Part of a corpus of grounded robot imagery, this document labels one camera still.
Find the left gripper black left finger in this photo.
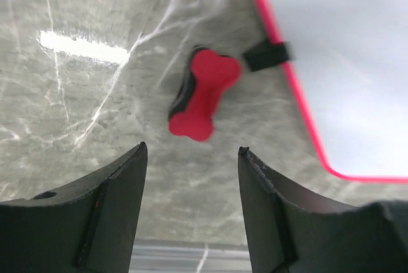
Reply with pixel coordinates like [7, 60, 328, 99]
[1, 143, 148, 272]

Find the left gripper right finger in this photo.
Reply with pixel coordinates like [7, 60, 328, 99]
[238, 147, 407, 272]

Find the red whiteboard eraser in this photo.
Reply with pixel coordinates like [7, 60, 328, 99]
[168, 46, 242, 142]

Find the red framed whiteboard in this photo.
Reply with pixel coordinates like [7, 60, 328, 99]
[255, 0, 407, 182]

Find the left black board clip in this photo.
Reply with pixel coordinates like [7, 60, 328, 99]
[242, 39, 292, 72]

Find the aluminium front rail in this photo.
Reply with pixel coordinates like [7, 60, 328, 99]
[129, 239, 252, 273]

